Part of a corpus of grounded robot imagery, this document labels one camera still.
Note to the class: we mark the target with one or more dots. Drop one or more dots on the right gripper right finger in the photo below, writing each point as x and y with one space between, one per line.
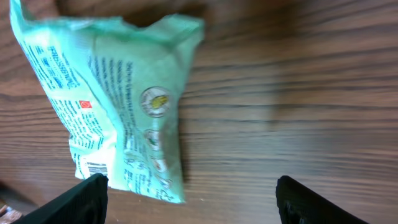
298 204

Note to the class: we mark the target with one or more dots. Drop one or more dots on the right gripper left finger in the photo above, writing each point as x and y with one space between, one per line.
85 203

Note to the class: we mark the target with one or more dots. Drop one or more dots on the teal tissue pack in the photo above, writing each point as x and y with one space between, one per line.
116 87

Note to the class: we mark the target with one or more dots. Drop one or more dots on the snack packet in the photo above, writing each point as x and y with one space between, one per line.
9 215

